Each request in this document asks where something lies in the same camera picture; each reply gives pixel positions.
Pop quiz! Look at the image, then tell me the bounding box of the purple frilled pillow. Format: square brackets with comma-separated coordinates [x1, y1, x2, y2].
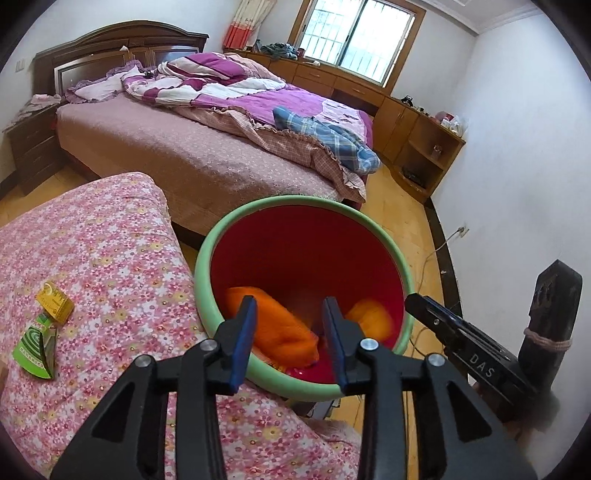
[65, 65, 144, 105]

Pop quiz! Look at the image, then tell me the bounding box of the pile of blue clothes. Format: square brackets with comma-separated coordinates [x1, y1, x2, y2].
[261, 42, 300, 62]

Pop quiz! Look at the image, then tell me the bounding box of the dark wooden nightstand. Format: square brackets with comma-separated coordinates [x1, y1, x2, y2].
[4, 104, 66, 197]

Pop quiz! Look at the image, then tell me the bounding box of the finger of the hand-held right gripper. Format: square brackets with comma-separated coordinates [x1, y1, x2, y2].
[405, 292, 467, 344]

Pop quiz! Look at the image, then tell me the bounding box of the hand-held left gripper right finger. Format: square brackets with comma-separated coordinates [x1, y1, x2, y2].
[321, 296, 539, 480]

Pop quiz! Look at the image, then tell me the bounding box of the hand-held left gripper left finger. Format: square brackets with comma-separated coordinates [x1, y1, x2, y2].
[51, 295, 259, 480]

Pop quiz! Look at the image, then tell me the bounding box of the thin floor cable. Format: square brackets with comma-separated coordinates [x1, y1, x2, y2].
[410, 228, 463, 357]

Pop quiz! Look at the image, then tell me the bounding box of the brown twine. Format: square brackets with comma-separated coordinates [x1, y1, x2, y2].
[524, 327, 574, 352]

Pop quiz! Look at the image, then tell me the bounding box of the purple patchwork quilt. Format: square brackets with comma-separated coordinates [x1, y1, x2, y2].
[122, 52, 382, 205]

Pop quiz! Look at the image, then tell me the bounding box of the dark wooden headboard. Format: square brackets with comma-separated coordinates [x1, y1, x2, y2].
[34, 21, 210, 96]

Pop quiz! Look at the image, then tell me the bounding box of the green paper packet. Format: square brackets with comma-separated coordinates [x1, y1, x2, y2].
[11, 313, 59, 380]

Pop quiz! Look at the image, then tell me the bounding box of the long wooden cabinet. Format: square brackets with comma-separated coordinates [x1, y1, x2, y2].
[224, 46, 467, 204]

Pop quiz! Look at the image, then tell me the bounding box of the bed with pink sheet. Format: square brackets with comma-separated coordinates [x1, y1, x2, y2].
[55, 51, 384, 232]

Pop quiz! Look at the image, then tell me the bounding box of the red bucket with green rim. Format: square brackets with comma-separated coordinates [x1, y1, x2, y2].
[194, 195, 415, 401]

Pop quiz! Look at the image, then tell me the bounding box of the blue plaid clothing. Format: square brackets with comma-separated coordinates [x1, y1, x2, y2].
[272, 106, 382, 173]

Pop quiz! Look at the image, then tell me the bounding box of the white and orange curtain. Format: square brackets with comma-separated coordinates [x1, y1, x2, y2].
[225, 0, 267, 52]

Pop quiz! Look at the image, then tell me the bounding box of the orange yellow plastic packet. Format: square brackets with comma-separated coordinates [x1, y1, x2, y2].
[225, 286, 321, 367]

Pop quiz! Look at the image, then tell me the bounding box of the dark wooden post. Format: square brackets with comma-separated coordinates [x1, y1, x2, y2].
[517, 260, 583, 398]

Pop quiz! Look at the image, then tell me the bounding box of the wooden framed window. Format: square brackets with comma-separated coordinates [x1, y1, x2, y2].
[292, 0, 427, 93]

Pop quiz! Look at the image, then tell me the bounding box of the small yellow box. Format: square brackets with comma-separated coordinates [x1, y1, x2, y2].
[37, 282, 76, 324]

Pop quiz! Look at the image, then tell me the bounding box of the pink cloth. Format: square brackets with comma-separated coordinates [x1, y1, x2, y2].
[11, 93, 62, 125]

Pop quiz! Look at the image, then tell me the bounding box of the pink floral blanket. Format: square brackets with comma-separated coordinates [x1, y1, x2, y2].
[0, 172, 365, 480]

